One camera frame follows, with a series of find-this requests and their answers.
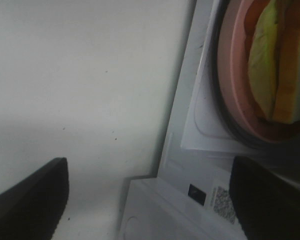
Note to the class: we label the pink round plate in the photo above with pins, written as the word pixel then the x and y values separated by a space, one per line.
pixel 232 68

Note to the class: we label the toast sandwich with lettuce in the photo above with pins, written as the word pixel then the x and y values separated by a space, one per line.
pixel 272 45

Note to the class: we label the white microwave oven body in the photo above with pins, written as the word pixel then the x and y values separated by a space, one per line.
pixel 197 155

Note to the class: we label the white warning label sticker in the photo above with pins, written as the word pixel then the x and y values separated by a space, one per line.
pixel 222 205

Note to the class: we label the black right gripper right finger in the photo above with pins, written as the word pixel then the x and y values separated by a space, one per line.
pixel 266 206

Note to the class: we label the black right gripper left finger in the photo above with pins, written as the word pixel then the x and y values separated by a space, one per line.
pixel 32 209

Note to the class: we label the round white door button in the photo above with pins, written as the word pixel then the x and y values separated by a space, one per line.
pixel 132 230

